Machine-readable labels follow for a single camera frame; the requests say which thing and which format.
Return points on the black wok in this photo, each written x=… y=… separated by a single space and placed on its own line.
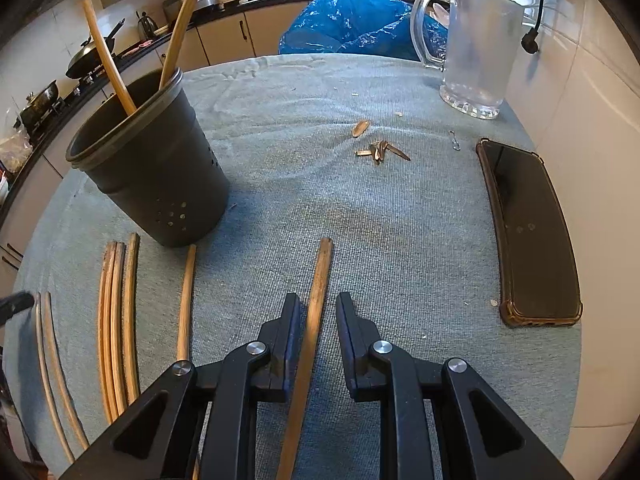
x=85 y=57

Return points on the dark grey chopstick holder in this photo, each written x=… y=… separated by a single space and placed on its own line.
x=160 y=175

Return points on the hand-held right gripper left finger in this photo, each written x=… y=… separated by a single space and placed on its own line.
x=284 y=355

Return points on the clear plastic bag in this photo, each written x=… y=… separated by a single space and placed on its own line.
x=15 y=152

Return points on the metal cooking pot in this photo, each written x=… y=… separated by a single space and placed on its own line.
x=40 y=100

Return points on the grey-blue tablecloth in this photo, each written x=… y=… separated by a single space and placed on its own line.
x=350 y=240

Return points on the sunflower seed shells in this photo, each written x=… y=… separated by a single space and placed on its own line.
x=361 y=128

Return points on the small metal clip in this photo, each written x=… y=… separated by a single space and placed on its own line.
x=454 y=142

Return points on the metal kettle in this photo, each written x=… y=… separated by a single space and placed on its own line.
x=147 y=25

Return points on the clear glass pitcher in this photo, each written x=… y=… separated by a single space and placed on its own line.
x=480 y=50

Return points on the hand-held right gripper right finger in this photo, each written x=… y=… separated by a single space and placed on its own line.
x=352 y=355

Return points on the black kitchen countertop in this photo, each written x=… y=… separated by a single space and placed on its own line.
x=225 y=10

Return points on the black smartphone in case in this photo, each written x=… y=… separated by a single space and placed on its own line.
x=535 y=240

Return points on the blue plastic bag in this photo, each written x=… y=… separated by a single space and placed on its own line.
x=350 y=20

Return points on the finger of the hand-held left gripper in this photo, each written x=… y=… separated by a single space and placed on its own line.
x=15 y=305

